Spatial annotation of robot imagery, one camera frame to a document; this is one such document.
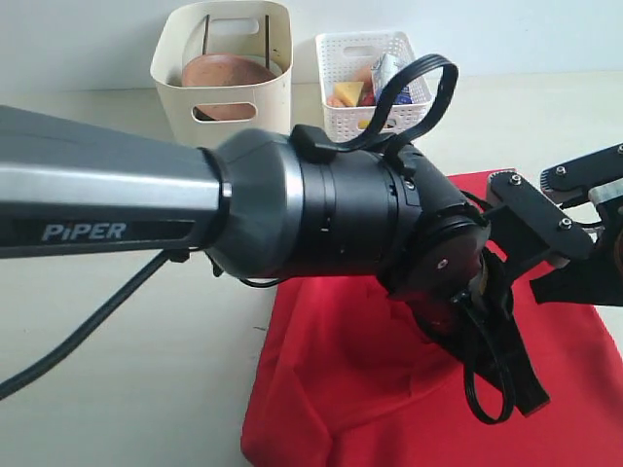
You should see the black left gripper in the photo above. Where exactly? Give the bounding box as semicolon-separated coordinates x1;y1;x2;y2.
390;248;550;417

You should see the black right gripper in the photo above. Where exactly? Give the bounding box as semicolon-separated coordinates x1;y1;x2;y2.
531;203;622;307

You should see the red scalloped cloth mat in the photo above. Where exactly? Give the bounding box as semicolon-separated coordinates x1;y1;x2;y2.
240;169;623;467

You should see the red sausage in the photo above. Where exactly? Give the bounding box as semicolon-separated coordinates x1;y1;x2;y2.
358;84;376;107

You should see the blue white milk carton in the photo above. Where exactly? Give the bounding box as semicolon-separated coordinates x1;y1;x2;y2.
371;53;414;105

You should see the yellow cheese wedge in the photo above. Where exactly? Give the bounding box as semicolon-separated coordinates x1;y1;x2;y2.
333;82;364;107

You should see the brown egg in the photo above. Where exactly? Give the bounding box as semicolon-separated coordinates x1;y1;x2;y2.
353;66;372;86

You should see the orange fried chicken piece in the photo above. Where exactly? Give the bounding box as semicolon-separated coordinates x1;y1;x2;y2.
326;95;345;108

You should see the brown chopstick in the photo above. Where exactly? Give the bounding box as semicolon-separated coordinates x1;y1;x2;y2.
264;15;271;71
202;15;210;55

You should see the brown wooden plate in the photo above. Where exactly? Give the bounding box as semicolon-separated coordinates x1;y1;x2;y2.
181;54;274;122

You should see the white ceramic bowl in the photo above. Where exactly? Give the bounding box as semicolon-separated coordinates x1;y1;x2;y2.
258;59;283;78

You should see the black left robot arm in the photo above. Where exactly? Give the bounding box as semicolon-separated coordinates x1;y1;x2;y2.
1;106;550;424

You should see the white perforated plastic basket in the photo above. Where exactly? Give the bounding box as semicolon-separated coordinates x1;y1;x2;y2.
315;31;416;142

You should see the cream plastic tub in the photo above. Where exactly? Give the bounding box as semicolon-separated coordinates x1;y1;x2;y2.
150;1;293;146

